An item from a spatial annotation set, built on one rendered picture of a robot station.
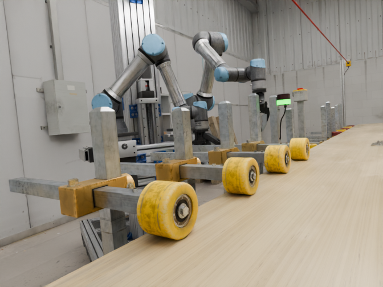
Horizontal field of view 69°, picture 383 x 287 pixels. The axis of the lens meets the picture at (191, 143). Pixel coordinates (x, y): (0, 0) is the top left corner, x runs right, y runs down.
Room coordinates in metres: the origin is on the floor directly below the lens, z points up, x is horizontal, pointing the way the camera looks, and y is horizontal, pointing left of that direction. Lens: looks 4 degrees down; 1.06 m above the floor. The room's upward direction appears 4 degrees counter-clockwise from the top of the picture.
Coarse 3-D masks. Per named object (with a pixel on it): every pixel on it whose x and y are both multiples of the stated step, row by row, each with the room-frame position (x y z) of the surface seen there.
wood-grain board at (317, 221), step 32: (352, 128) 2.66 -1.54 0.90; (320, 160) 0.97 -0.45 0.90; (352, 160) 0.92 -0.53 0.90; (256, 192) 0.61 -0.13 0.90; (288, 192) 0.59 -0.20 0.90; (320, 192) 0.57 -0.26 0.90; (352, 192) 0.55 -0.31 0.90; (224, 224) 0.43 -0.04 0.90; (256, 224) 0.42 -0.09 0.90; (288, 224) 0.41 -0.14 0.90; (320, 224) 0.40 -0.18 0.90; (352, 224) 0.39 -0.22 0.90; (128, 256) 0.35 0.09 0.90; (160, 256) 0.34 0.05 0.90; (192, 256) 0.33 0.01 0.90; (224, 256) 0.33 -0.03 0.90; (256, 256) 0.32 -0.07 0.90; (288, 256) 0.31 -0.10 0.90; (320, 256) 0.31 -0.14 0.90; (352, 256) 0.30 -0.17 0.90
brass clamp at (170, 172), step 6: (174, 162) 0.68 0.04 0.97; (180, 162) 0.69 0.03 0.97; (186, 162) 0.71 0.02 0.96; (192, 162) 0.73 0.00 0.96; (198, 162) 0.76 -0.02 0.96; (156, 168) 0.69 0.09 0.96; (162, 168) 0.67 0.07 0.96; (168, 168) 0.66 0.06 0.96; (174, 168) 0.67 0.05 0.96; (156, 174) 0.69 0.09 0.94; (162, 174) 0.67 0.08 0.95; (168, 174) 0.66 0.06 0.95; (174, 174) 0.67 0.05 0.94; (156, 180) 0.69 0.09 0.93; (162, 180) 0.68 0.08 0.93; (168, 180) 0.67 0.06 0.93; (174, 180) 0.67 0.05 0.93; (180, 180) 0.69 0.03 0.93
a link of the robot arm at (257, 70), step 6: (252, 60) 1.43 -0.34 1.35; (258, 60) 1.41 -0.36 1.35; (264, 60) 1.44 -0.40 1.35; (252, 66) 1.42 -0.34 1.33; (258, 66) 1.41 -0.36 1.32; (264, 66) 1.42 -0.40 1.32; (252, 72) 1.43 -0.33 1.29; (258, 72) 1.41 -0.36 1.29; (264, 72) 1.42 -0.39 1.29; (252, 78) 1.43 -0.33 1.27; (258, 78) 1.41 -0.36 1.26; (264, 78) 1.42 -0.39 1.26
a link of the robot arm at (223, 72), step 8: (200, 32) 1.72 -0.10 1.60; (200, 40) 1.66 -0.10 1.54; (208, 40) 1.72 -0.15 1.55; (200, 48) 1.64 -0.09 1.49; (208, 48) 1.60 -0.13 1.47; (208, 56) 1.57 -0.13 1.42; (216, 56) 1.54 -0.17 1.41; (216, 64) 1.50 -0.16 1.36; (224, 64) 1.48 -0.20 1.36; (216, 72) 1.46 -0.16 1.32; (224, 72) 1.43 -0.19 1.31; (232, 72) 1.45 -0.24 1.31; (216, 80) 1.48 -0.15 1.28; (224, 80) 1.46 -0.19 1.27; (232, 80) 1.48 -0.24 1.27
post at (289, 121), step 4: (288, 108) 1.55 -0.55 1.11; (288, 112) 1.55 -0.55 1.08; (292, 112) 1.55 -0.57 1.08; (288, 116) 1.55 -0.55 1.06; (292, 116) 1.55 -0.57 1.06; (288, 120) 1.55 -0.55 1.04; (292, 120) 1.55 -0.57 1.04; (288, 124) 1.55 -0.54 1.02; (292, 124) 1.54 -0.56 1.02; (288, 128) 1.55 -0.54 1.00; (292, 128) 1.54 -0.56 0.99; (288, 132) 1.55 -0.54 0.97; (292, 132) 1.54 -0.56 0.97; (288, 136) 1.55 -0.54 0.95; (292, 136) 1.54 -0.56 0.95; (288, 140) 1.55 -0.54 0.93
